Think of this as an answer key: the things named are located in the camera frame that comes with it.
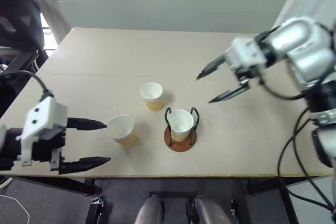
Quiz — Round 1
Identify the brown cup holder with wire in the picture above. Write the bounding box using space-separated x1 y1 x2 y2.
163 106 201 153

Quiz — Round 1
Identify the dark rounded grey shape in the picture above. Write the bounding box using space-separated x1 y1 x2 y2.
134 195 165 224
192 196 233 224

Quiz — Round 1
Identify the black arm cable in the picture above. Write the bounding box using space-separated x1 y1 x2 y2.
261 74 328 101
0 70 55 102

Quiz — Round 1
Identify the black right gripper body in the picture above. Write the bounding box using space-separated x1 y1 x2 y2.
232 63 266 87

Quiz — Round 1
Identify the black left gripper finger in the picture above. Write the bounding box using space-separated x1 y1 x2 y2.
58 156 112 175
67 116 108 131

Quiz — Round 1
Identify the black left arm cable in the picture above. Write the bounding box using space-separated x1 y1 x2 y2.
0 70 55 102

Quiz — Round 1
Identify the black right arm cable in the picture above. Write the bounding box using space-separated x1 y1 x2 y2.
261 74 328 101

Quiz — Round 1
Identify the black office chair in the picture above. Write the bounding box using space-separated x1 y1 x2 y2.
0 0 69 55

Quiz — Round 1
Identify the white floor cable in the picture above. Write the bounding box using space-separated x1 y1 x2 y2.
0 176 30 224

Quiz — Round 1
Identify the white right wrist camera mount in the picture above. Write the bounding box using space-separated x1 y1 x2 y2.
225 37 271 73

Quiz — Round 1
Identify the black metal stand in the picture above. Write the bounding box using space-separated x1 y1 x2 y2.
0 47 50 116

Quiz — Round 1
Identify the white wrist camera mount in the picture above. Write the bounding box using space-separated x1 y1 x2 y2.
225 37 271 73
15 96 68 167

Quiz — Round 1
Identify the black hanging robot cable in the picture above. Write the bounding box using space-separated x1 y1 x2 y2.
276 106 336 214

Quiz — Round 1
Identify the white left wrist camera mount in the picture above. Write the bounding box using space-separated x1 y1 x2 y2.
15 96 68 167

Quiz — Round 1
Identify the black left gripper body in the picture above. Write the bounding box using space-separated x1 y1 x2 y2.
30 125 69 175

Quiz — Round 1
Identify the white and tan paper cup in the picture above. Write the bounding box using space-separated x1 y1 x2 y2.
139 82 164 111
167 109 195 143
106 114 139 147

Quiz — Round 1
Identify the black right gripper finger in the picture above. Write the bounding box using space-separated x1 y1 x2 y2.
208 83 250 104
196 52 229 80

